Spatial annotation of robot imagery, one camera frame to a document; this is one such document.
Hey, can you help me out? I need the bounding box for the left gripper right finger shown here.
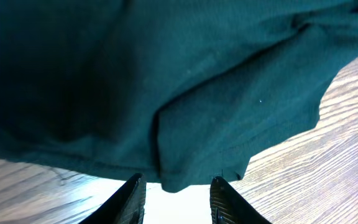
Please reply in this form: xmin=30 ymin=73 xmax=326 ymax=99
xmin=209 ymin=176 xmax=271 ymax=224

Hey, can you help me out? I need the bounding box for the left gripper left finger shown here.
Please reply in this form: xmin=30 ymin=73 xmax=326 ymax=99
xmin=80 ymin=173 xmax=147 ymax=224

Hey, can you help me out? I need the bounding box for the black t-shirt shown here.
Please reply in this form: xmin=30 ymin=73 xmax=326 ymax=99
xmin=0 ymin=0 xmax=358 ymax=193

